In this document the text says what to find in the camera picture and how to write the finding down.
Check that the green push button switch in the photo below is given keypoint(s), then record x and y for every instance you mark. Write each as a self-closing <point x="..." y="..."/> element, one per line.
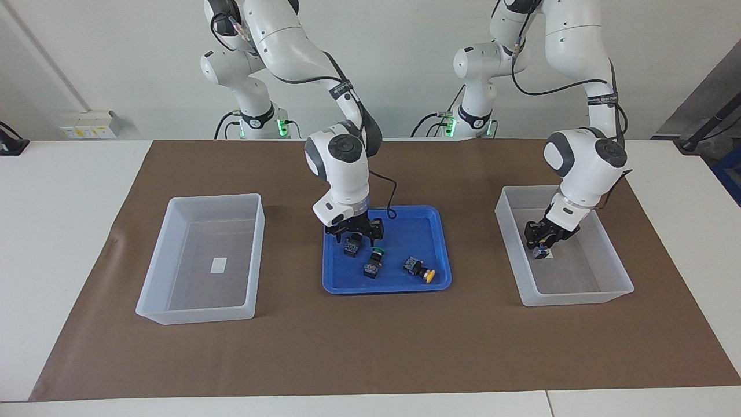
<point x="371" y="269"/>
<point x="351" y="249"/>

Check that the white wall socket box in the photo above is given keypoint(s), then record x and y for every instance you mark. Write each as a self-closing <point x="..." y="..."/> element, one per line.
<point x="87" y="127"/>

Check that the yellow push button switch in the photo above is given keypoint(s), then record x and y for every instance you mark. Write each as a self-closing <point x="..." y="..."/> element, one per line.
<point x="414" y="266"/>
<point x="541" y="253"/>

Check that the black stand pole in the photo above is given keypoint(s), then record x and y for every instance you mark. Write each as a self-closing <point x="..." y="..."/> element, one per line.
<point x="703" y="130"/>

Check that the small white paper label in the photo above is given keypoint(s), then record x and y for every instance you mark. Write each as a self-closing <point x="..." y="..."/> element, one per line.
<point x="219" y="265"/>

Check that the translucent white plastic box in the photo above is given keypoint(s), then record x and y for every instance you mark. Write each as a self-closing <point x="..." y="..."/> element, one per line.
<point x="191" y="295"/>
<point x="579" y="286"/>

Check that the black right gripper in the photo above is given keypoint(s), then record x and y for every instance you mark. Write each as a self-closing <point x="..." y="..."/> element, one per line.
<point x="358" y="225"/>

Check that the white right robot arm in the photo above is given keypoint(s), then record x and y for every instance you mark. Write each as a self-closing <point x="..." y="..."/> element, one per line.
<point x="341" y="174"/>

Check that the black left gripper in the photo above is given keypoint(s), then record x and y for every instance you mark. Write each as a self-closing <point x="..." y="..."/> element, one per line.
<point x="558" y="231"/>

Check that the blue plastic tray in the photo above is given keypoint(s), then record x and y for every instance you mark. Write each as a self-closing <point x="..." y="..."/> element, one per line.
<point x="411" y="231"/>

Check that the blue crate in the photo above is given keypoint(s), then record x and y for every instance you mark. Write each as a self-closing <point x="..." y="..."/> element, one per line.
<point x="732" y="179"/>

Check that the brown paper table mat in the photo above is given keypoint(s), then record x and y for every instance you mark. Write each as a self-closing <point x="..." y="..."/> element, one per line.
<point x="370" y="347"/>

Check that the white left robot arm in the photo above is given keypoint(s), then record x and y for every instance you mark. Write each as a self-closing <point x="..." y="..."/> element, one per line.
<point x="584" y="168"/>

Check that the black desk device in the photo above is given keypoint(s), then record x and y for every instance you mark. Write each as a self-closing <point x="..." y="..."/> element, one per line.
<point x="11" y="145"/>

